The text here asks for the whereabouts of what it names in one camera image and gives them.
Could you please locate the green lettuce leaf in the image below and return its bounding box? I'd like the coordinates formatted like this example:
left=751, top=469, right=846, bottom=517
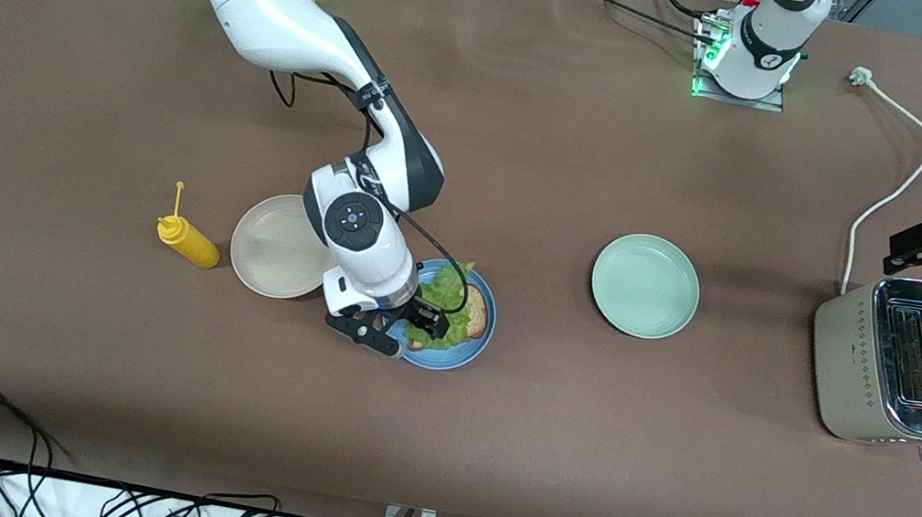
left=408, top=255, right=485, bottom=356

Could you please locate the yellow mustard squeeze bottle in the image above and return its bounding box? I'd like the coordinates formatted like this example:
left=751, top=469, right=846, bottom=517
left=151, top=178, right=232, bottom=272

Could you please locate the blue plate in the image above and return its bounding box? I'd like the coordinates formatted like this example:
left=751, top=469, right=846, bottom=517
left=378, top=251, right=504, bottom=379

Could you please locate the beige plate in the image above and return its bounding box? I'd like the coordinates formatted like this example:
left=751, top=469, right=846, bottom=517
left=223, top=185, right=342, bottom=306

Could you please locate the pale green plate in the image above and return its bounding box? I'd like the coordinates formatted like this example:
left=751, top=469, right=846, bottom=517
left=583, top=227, right=708, bottom=347

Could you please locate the beige chrome toaster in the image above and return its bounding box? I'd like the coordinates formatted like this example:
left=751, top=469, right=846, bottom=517
left=794, top=265, right=922, bottom=462

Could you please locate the white toaster power cable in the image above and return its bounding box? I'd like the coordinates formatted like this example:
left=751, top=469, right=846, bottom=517
left=817, top=67, right=922, bottom=308

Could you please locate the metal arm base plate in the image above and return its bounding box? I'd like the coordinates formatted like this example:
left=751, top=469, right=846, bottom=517
left=685, top=15, right=796, bottom=113

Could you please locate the black base power cable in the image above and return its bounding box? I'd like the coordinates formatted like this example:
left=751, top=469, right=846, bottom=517
left=550, top=0, right=725, bottom=46

